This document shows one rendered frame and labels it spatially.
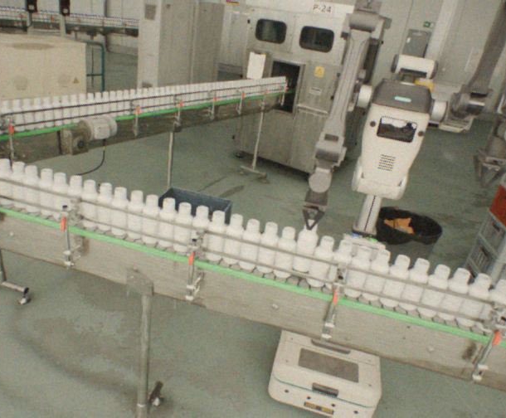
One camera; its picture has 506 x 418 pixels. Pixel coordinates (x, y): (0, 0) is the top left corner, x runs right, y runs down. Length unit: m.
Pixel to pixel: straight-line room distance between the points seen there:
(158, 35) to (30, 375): 5.70
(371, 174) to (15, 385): 1.93
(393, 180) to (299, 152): 3.29
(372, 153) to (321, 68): 3.13
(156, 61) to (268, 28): 2.61
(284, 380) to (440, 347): 0.92
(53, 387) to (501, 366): 1.91
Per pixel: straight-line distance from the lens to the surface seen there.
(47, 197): 1.59
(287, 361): 2.13
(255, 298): 1.37
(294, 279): 1.34
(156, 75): 7.19
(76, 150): 2.64
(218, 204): 1.95
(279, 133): 5.10
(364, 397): 2.14
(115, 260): 1.50
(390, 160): 1.77
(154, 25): 7.18
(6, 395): 2.37
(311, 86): 4.86
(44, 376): 2.40
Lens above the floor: 1.75
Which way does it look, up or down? 25 degrees down
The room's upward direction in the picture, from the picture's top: 9 degrees clockwise
